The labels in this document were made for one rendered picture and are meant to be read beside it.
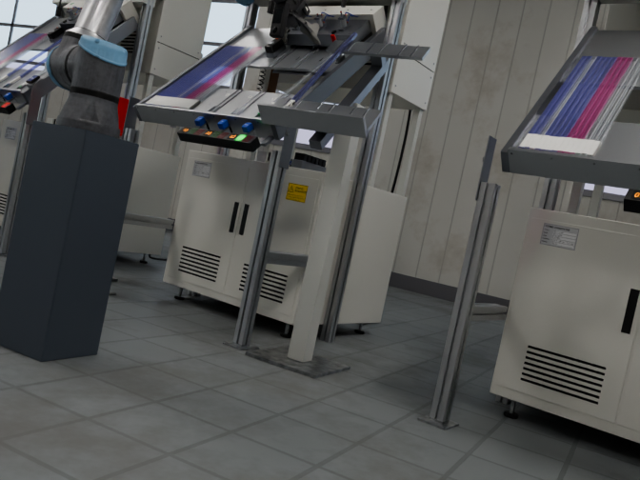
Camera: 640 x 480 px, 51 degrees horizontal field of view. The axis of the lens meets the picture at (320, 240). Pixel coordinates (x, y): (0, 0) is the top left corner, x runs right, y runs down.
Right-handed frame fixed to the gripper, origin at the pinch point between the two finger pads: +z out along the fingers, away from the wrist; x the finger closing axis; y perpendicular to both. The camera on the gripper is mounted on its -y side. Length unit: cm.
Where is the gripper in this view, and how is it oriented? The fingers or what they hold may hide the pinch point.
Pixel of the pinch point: (302, 46)
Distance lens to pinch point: 241.1
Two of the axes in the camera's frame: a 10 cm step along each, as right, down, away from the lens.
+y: 4.7, -7.8, 4.0
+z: 3.7, 5.9, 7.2
